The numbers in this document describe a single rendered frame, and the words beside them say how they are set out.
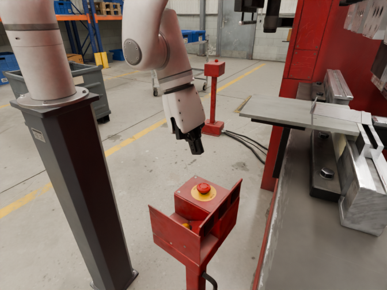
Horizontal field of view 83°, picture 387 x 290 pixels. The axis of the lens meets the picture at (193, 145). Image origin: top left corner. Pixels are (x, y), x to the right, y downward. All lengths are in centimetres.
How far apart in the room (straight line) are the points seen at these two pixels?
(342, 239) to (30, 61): 80
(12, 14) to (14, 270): 135
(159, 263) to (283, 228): 105
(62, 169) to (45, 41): 37
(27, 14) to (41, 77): 14
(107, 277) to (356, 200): 105
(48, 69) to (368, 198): 77
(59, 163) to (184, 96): 46
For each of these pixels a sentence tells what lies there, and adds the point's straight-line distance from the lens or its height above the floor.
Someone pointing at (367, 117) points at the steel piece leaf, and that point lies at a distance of 69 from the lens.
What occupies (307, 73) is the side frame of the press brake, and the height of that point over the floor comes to 93.
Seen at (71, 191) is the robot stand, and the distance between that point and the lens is 85.
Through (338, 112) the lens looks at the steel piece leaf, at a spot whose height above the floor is 100.
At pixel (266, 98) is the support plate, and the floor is 100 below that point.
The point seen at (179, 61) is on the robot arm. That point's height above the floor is 113.
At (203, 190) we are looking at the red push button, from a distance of 62.
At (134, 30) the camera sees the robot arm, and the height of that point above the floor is 119.
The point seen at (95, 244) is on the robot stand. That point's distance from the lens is 105.
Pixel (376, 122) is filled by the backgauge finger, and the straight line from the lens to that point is 66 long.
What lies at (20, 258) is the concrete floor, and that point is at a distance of 175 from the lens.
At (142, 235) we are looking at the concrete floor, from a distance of 156.
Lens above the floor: 121
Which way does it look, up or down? 30 degrees down
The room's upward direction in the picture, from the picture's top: straight up
